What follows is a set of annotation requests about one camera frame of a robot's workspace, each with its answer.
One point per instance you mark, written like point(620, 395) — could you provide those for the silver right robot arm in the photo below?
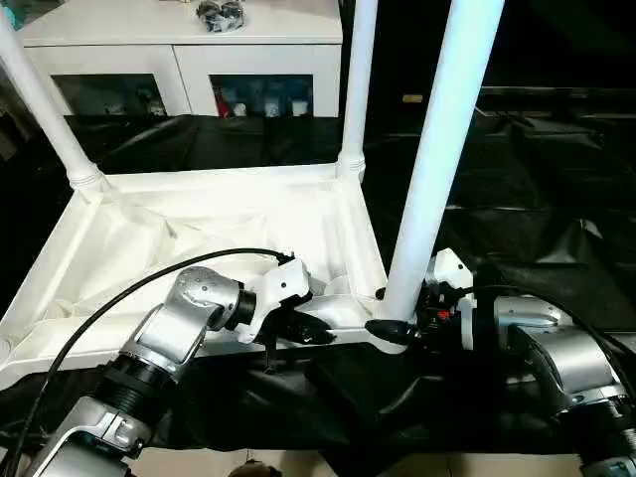
point(556, 348)

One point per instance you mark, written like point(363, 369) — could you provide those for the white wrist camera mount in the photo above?
point(278, 288)
point(449, 273)

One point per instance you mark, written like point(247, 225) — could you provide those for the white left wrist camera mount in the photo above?
point(278, 288)

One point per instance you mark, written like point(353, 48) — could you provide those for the clear bag of black parts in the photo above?
point(221, 15)

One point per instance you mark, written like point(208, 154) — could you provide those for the white plastic table leg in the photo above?
point(359, 74)
point(442, 149)
point(45, 99)

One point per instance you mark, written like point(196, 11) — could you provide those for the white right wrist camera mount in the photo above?
point(449, 273)

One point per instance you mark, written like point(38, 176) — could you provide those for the white cabinet with glass doors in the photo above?
point(174, 54)

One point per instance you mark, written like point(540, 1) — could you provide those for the black plastic mat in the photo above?
point(546, 199)

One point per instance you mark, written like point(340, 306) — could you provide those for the white plastic table top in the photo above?
point(149, 223)

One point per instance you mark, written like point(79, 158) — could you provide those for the dark metal rod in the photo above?
point(556, 92)

